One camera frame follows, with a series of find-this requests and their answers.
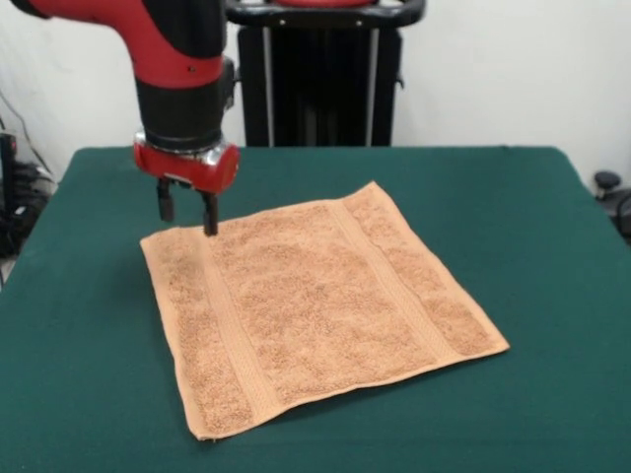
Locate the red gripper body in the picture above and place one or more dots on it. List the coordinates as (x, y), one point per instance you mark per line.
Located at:
(197, 170)

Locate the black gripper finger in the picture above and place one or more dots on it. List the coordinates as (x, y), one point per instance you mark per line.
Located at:
(211, 217)
(165, 202)

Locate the orange terry towel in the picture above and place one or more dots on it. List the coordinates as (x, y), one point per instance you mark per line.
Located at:
(320, 305)

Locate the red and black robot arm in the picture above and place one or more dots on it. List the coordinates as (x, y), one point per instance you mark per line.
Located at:
(167, 64)

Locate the red robot base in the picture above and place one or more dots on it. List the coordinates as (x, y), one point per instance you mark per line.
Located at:
(320, 2)

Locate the black equipment box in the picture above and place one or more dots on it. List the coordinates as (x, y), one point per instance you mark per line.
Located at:
(8, 172)

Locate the dark green table cloth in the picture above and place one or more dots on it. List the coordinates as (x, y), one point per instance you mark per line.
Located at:
(98, 419)

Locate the black chair base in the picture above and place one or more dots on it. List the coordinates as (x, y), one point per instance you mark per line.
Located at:
(613, 197)

